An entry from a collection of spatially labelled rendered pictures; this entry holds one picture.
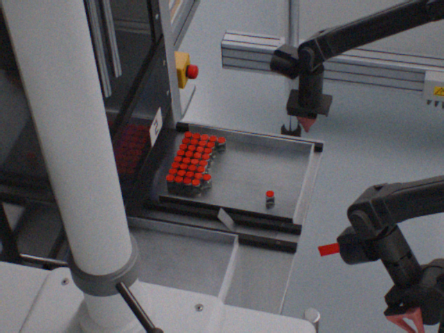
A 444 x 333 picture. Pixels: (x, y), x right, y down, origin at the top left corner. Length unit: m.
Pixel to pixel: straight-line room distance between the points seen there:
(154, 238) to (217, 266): 0.18
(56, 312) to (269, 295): 0.92
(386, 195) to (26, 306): 0.64
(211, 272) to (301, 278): 1.11
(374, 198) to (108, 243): 0.67
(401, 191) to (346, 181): 1.95
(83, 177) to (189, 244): 1.25
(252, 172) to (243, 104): 1.51
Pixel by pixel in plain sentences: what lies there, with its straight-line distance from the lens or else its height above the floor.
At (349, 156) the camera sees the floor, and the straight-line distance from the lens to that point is 3.60.
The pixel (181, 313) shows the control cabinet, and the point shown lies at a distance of 1.21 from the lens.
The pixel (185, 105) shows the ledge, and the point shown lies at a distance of 2.52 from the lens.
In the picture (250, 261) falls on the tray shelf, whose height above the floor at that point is 0.88.
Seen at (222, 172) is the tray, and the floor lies 0.88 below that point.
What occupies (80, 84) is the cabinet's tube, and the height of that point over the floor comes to 2.02.
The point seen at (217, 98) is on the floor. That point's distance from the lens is 3.85.
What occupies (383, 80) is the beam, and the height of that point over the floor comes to 0.48.
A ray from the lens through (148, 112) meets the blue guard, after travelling 2.19.
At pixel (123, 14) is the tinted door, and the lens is 1.97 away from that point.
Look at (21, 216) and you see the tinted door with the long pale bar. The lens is 1.62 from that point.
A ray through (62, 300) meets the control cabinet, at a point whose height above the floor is 1.58.
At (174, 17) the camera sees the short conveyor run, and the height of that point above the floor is 0.93.
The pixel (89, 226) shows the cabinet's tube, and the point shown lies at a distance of 1.00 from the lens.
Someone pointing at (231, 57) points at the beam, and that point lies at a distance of 3.28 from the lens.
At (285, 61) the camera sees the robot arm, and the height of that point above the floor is 1.22.
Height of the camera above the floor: 2.58
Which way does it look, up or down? 47 degrees down
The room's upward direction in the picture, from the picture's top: 4 degrees counter-clockwise
